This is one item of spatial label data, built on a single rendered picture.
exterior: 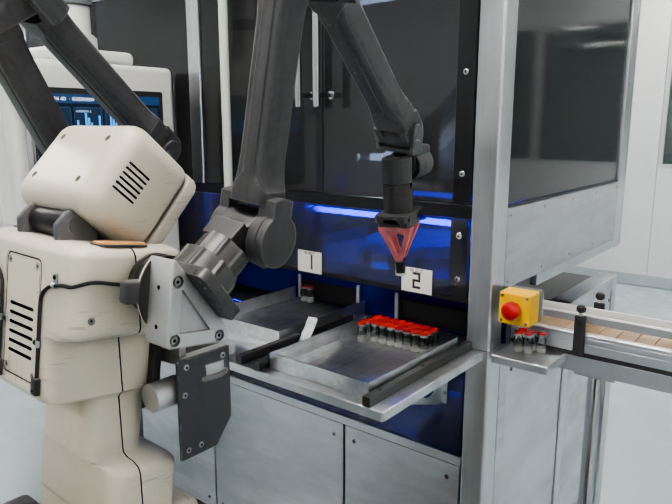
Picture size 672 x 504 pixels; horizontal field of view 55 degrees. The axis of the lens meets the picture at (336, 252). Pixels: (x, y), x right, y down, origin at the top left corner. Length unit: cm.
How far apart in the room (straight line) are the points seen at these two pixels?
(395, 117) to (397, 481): 100
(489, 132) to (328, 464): 103
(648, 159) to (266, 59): 533
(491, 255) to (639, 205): 469
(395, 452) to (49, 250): 111
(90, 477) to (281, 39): 68
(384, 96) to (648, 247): 513
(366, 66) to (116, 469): 71
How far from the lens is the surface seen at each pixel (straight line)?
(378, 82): 109
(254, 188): 88
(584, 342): 153
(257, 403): 205
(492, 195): 143
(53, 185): 98
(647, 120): 605
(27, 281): 98
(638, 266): 617
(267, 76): 88
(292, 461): 203
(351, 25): 101
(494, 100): 143
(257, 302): 181
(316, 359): 143
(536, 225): 166
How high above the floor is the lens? 139
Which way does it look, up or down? 11 degrees down
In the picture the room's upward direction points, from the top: straight up
